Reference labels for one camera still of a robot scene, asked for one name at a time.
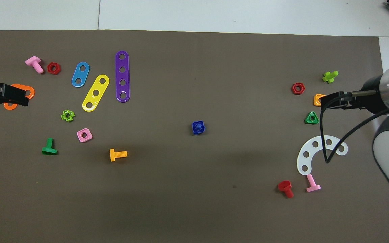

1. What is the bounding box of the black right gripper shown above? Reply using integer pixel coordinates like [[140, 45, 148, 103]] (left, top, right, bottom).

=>
[[321, 76, 389, 114]]

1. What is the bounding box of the blue square plastic nut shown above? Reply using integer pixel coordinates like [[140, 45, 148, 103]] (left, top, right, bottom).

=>
[[192, 121, 206, 135]]

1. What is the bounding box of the orange heart-shaped plastic plate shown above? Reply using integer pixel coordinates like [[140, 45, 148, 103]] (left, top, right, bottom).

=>
[[4, 84, 35, 111]]

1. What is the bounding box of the lime green plastic bolt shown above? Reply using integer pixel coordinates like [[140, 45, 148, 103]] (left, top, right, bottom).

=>
[[322, 71, 339, 83]]

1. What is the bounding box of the green triangular plastic nut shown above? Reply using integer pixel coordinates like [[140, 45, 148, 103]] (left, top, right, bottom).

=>
[[304, 111, 320, 125]]

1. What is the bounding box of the pink plastic bolt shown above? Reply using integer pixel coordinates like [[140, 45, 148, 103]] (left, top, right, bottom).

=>
[[306, 174, 321, 193], [25, 56, 44, 74]]

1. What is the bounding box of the white curved five-hole plate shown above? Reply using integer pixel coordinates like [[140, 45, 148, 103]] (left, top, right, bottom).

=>
[[297, 135, 349, 176]]

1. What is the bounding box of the dark green plastic bolt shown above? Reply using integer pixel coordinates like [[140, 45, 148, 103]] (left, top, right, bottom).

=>
[[42, 138, 58, 155]]

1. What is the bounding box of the blue two-hole plastic plate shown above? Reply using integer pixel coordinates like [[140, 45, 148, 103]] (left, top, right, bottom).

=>
[[71, 62, 90, 88]]

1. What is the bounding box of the pink square plastic nut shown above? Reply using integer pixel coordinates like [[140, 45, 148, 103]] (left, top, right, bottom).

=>
[[77, 128, 93, 143]]

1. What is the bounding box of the yellow three-hole plastic plate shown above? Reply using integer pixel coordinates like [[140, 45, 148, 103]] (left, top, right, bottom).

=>
[[82, 74, 110, 112]]

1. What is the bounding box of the red plastic bolt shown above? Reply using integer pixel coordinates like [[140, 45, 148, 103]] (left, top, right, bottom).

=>
[[278, 180, 294, 198]]

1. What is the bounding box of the purple four-hole plastic plate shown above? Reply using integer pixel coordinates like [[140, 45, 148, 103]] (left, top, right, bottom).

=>
[[115, 51, 131, 103]]

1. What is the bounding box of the orange plastic bolt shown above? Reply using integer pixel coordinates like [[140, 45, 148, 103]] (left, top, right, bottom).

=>
[[109, 148, 128, 162]]

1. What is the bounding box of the brown table mat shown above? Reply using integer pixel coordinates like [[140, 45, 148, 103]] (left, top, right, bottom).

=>
[[0, 30, 389, 243]]

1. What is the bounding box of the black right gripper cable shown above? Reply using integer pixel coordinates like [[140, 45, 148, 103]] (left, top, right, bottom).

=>
[[319, 100, 389, 164]]

